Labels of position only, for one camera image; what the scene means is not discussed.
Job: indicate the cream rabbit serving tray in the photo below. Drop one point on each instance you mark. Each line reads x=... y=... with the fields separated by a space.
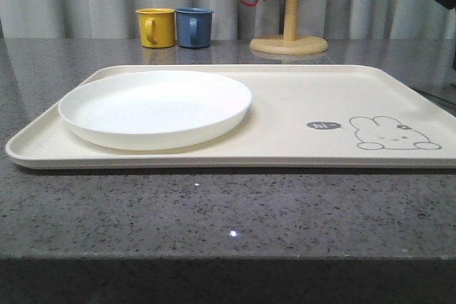
x=301 y=116

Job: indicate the blue enamel mug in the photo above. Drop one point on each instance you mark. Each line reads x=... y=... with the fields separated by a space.
x=194 y=27

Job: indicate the yellow enamel mug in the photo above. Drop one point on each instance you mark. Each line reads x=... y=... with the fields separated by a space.
x=157 y=27

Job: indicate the wooden mug tree stand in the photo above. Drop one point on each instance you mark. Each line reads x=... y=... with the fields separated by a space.
x=289 y=42

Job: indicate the white round plate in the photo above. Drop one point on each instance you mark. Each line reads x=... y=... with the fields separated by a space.
x=155 y=110

